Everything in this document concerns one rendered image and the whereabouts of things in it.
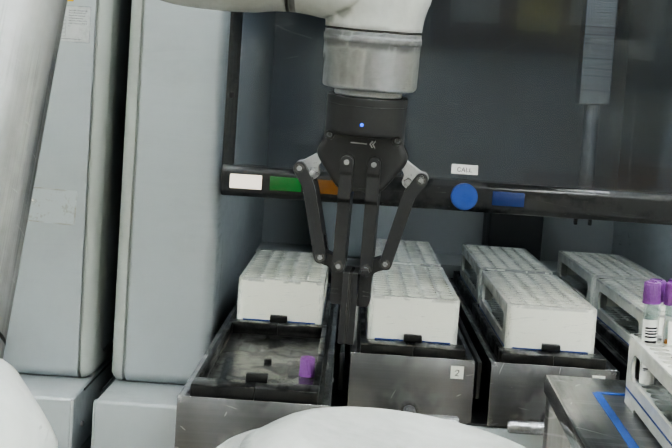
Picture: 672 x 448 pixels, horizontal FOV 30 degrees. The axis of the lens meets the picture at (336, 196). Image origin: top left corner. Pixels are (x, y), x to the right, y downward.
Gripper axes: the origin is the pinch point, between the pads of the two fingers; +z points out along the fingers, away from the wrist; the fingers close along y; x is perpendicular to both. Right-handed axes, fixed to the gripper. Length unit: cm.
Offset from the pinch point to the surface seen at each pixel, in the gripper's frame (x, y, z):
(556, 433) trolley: -2.8, -21.0, 11.2
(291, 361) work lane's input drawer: -9.0, 6.3, 9.0
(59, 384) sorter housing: -17.0, 33.6, 17.2
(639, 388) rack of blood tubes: 9.0, -26.5, 2.3
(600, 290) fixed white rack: -47, -29, 6
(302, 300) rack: -24.6, 7.6, 6.3
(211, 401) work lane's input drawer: 11.2, 10.5, 7.2
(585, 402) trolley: 5.3, -22.4, 5.2
